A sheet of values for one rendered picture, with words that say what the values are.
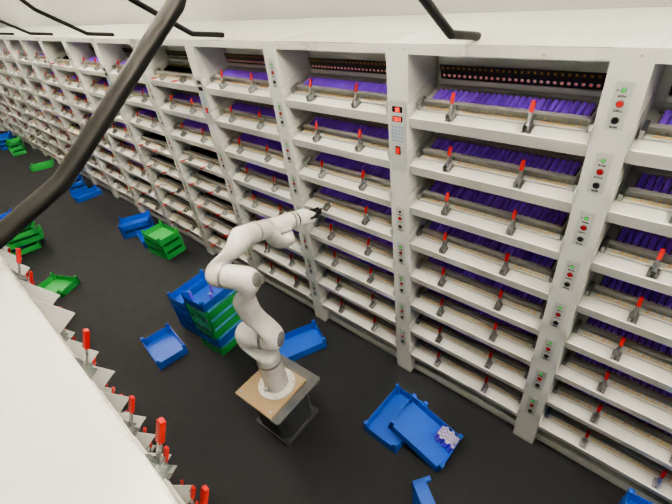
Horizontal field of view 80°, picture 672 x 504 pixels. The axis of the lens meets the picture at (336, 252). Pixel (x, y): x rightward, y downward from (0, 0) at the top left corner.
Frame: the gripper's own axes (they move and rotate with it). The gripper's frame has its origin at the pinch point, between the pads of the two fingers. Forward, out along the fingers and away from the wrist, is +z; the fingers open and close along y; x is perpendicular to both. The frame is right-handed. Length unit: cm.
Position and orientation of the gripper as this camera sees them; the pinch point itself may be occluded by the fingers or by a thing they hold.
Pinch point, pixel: (317, 211)
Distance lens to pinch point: 212.0
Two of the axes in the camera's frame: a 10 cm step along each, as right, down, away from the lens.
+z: 6.8, -3.2, 6.7
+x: 0.3, -8.9, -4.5
